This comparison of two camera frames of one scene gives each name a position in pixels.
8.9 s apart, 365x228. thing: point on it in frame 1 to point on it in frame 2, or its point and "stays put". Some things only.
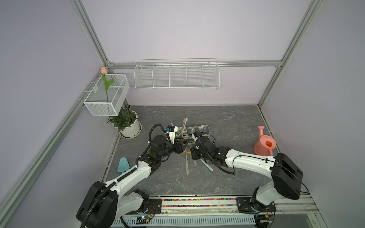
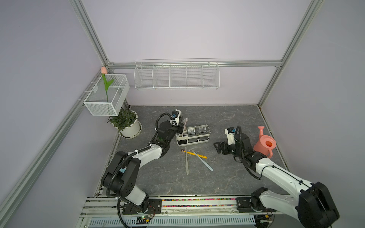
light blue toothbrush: [207, 165] stays put
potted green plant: [127, 123] stays put
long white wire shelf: [177, 74] stays put
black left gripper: [178, 147] to [180, 128]
